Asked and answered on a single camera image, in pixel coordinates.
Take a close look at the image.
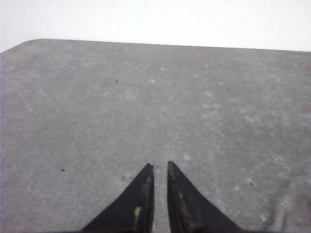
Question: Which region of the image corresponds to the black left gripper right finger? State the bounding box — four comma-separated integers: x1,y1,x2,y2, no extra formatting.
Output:
167,161,242,233

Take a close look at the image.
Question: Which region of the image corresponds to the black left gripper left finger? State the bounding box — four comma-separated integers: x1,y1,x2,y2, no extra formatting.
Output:
81,164,155,233

